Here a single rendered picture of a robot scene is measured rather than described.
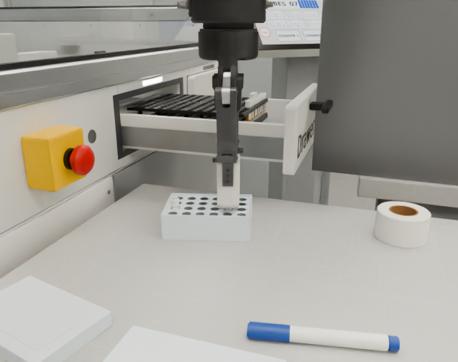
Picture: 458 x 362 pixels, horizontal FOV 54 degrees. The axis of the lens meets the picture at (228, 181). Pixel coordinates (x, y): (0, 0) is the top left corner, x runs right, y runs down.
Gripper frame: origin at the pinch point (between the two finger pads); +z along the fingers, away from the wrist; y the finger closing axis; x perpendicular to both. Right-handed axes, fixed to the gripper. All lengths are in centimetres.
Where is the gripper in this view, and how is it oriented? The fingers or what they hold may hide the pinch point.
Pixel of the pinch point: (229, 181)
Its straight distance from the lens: 62.1
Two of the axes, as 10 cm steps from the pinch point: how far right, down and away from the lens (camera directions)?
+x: 10.0, 0.2, -0.5
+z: 0.0, 9.4, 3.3
